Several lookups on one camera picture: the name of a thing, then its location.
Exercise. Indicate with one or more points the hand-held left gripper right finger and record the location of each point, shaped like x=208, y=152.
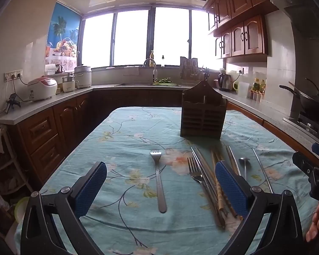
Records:
x=231, y=188

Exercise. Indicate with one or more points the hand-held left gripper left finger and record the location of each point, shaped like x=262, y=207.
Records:
x=91, y=188

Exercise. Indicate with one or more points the metal chopstick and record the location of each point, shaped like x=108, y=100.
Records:
x=231, y=160
x=206, y=162
x=261, y=168
x=202, y=168
x=235, y=162

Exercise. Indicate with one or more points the steel fork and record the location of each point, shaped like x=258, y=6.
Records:
x=194, y=172
x=159, y=186

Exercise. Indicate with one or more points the wooden utensil holder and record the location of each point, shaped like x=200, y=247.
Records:
x=202, y=122

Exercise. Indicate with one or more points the small steel spoon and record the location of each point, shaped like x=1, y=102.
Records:
x=244, y=164

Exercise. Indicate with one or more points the gas stove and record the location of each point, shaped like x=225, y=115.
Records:
x=308, y=124

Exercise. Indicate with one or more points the black wok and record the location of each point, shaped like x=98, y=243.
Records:
x=312, y=106

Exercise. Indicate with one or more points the teal floral tablecloth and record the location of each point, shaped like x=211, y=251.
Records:
x=127, y=143

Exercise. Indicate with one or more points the wooden lower cabinets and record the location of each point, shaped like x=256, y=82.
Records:
x=50, y=132

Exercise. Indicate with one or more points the wooden cabinets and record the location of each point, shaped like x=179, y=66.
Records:
x=244, y=32
x=50, y=132

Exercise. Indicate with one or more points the green bowl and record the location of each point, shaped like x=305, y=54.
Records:
x=20, y=209

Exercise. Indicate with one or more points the row of spice jars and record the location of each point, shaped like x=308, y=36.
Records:
x=256, y=96

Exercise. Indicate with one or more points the yellow oil bottle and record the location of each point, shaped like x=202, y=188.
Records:
x=256, y=85
x=262, y=86

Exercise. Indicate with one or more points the white storage rack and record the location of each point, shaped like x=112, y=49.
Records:
x=8, y=162

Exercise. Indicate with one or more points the grey speckled kitchen countertop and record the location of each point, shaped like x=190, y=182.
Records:
x=29, y=109

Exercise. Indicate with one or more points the steel electric kettle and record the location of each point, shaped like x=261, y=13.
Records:
x=224, y=82

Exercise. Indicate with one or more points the small white electric pot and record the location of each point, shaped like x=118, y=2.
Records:
x=68, y=83

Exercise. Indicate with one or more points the large white cooker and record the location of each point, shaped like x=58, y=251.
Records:
x=83, y=77

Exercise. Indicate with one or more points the white and red rice cooker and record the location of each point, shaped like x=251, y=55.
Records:
x=42, y=87

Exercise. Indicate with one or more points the small black phone tripod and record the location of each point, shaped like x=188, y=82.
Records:
x=12, y=102

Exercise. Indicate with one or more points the white plastic container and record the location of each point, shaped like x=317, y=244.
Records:
x=50, y=69

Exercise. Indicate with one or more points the green basket of vegetables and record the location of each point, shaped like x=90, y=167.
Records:
x=164, y=81

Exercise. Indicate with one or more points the wooden dish rack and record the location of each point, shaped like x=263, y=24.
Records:
x=188, y=67

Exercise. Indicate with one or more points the chrome kitchen faucet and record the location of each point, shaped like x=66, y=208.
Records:
x=154, y=71

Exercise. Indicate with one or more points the wooden upper cabinets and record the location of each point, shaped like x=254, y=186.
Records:
x=244, y=32

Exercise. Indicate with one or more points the yellow soap bottle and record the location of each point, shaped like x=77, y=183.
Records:
x=151, y=59

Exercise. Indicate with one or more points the small pump dispenser bottle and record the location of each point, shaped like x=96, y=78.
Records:
x=163, y=62

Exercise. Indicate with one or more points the range hood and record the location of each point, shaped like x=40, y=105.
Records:
x=305, y=8

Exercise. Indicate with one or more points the large kitchen window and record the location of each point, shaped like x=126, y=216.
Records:
x=133, y=39

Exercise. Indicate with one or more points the wall socket with plug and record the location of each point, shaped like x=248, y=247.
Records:
x=240, y=71

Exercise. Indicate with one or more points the wall power outlet strip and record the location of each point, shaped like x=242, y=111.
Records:
x=13, y=75

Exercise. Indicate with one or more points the tropical fruit wall poster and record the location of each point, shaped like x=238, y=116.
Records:
x=63, y=32

